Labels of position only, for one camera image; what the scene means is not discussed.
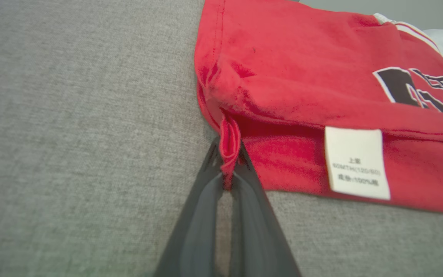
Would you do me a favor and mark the red and white jersey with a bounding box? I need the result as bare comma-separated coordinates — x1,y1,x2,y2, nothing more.
193,0,443,215

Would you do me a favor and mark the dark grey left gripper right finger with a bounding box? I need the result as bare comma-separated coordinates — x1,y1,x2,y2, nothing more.
229,140,303,277

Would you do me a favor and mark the grey fabric sofa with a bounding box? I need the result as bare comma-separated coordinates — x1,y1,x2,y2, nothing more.
0,0,443,277

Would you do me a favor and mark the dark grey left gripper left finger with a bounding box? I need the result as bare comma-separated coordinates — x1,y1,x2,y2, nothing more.
153,137,225,277

